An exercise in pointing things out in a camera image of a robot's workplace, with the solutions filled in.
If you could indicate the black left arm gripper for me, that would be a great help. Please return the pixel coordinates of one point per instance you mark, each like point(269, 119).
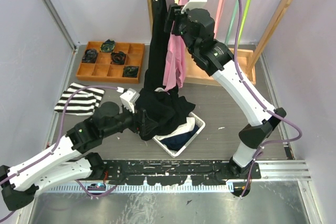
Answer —
point(148, 124)

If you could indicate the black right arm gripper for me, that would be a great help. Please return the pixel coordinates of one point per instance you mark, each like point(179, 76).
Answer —
point(174, 13)

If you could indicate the plain black t shirt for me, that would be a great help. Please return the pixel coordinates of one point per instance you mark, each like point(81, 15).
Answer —
point(168, 108)

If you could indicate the navy blue t shirt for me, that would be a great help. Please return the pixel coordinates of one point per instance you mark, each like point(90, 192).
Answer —
point(176, 142)

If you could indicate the white t shirt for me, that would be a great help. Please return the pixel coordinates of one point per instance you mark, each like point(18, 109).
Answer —
point(181, 129)

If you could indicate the pink hanger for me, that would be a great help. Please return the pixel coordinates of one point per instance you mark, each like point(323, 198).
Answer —
point(218, 16)

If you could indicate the mint green hanger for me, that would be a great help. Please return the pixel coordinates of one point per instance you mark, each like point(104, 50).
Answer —
point(232, 20)

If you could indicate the lime green hanger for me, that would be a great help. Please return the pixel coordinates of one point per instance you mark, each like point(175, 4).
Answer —
point(244, 16)

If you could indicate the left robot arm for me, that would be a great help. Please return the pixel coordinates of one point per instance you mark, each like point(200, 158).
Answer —
point(70, 158)

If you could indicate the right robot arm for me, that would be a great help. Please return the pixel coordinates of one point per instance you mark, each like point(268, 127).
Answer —
point(217, 61)

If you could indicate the black printed t shirt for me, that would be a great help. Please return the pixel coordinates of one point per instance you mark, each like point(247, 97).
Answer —
point(158, 47)

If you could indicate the pink t shirt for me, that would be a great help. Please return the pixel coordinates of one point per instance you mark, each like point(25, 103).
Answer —
point(175, 65)

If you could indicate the white perforated plastic basket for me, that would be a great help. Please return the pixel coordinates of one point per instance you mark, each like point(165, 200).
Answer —
point(200, 124)

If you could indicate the rolled dark sock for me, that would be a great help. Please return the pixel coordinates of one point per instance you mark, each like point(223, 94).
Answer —
point(108, 46)
point(130, 71)
point(90, 56)
point(118, 58)

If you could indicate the black white striped cloth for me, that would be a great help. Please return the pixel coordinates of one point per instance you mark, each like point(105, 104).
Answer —
point(82, 103)

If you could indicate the orange wooden compartment tray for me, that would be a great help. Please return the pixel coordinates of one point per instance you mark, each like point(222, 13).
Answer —
point(103, 71)

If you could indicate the wooden clothes rack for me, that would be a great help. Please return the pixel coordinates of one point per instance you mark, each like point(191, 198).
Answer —
point(247, 58)

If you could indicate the grey slotted cable duct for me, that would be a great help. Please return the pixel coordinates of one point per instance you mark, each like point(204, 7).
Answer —
point(185, 188)

